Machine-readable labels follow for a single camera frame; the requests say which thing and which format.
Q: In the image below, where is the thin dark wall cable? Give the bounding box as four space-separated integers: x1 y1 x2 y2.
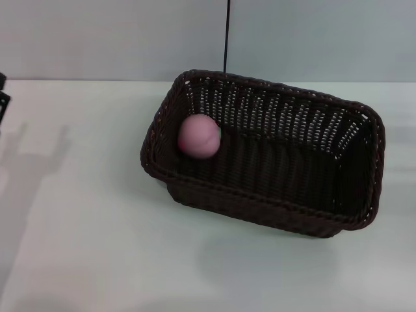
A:
222 0 230 73

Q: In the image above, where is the dark brown woven basket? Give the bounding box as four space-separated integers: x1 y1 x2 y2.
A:
140 68 385 241

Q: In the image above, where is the pink peach toy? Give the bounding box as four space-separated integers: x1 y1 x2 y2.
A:
177 114 222 160

